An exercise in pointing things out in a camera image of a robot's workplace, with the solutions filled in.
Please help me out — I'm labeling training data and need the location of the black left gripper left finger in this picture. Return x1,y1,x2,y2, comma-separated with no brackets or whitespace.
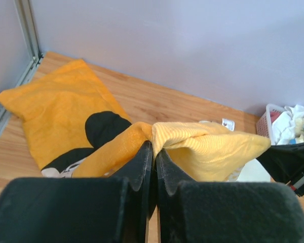
0,142,153,242

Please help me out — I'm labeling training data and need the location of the white plastic basket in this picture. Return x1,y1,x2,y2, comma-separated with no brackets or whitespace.
256,104,285,144

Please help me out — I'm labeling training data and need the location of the aluminium frame post left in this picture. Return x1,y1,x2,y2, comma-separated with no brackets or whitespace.
0,1,42,129

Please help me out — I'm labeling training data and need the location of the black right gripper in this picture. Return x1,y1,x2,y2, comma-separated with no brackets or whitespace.
257,142,304,196

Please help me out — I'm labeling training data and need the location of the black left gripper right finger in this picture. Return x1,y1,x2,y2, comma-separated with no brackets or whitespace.
156,151,304,242

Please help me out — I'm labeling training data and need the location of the white bear print pillow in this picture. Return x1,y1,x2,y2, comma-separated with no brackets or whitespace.
192,122,271,182

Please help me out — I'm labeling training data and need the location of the orange mouse print pillow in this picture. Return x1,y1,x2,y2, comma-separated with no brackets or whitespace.
0,59,131,178

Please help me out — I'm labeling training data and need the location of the yellow pillowcase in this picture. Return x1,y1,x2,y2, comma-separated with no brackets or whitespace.
72,122,271,182

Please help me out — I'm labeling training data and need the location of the white crumpled cloth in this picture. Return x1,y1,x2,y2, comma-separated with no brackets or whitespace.
266,104,304,145

